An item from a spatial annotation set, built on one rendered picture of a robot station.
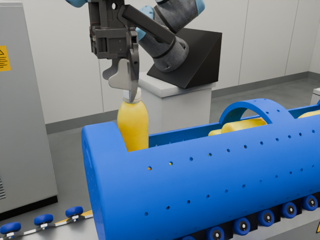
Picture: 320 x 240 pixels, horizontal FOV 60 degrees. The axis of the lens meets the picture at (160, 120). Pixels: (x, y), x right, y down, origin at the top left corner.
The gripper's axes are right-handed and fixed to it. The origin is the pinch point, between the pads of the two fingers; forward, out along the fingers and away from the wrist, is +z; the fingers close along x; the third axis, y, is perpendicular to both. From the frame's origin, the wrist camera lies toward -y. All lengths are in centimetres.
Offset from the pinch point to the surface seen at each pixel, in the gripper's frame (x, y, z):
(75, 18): -265, -17, 1
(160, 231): 19.5, 1.0, 21.3
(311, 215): 17, -45, 36
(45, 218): -3.1, 22.4, 30.7
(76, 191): -142, 11, 128
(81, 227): -2.1, 14.4, 35.7
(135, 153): 13.2, 3.4, 7.3
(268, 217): 16.3, -29.5, 31.5
